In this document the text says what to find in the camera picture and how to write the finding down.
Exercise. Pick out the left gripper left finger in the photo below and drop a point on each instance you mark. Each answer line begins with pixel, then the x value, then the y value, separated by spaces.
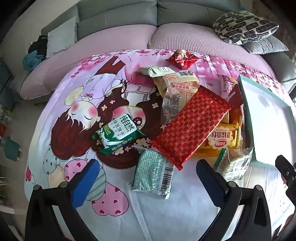
pixel 82 182

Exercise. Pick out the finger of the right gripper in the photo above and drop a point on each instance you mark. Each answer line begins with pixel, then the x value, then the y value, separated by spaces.
pixel 286 169

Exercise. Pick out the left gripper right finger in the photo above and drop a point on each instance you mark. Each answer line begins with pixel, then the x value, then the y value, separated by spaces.
pixel 213 182

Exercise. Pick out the clear green edged cake pack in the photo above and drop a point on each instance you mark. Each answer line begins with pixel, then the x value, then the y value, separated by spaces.
pixel 232 164

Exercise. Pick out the yellow soft bread pack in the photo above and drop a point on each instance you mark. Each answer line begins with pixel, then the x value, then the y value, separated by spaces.
pixel 224 136

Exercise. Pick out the long red patterned snack pack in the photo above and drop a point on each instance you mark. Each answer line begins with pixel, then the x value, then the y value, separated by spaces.
pixel 191 126

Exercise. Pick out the pale green speckled snack pack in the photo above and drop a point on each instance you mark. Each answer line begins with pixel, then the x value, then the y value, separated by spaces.
pixel 153 173

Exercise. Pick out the dark red biscuit pack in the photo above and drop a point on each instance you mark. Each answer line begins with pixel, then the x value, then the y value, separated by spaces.
pixel 235 99

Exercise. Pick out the pink swiss roll pack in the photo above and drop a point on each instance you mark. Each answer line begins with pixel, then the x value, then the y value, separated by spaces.
pixel 226 84

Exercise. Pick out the tan orange pastry pack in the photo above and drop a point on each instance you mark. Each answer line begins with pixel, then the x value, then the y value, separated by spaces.
pixel 183 80

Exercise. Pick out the pale cream sachet pack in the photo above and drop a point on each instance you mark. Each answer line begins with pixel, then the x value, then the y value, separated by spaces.
pixel 155 71

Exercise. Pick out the small red foil snack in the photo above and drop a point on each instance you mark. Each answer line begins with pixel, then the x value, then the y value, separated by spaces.
pixel 182 59

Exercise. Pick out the teal rimmed white tray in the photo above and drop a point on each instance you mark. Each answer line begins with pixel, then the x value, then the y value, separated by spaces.
pixel 270 123

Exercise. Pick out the pink cartoon print cloth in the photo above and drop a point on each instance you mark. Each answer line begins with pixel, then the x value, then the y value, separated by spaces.
pixel 87 98

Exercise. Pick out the pink sofa seat cover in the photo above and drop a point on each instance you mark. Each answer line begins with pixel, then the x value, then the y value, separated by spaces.
pixel 195 38

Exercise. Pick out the grey pillow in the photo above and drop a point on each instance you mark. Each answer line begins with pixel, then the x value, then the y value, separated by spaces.
pixel 265 46

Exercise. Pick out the dark clothes pile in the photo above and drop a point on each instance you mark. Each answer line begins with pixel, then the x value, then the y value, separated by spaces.
pixel 36 53

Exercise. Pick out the light grey side cushion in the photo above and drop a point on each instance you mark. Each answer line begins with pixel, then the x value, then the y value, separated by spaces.
pixel 62 37

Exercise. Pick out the black white patterned pillow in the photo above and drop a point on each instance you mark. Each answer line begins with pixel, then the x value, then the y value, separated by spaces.
pixel 241 27

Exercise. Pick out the grey green sofa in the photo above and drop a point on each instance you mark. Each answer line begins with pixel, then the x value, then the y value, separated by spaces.
pixel 95 16

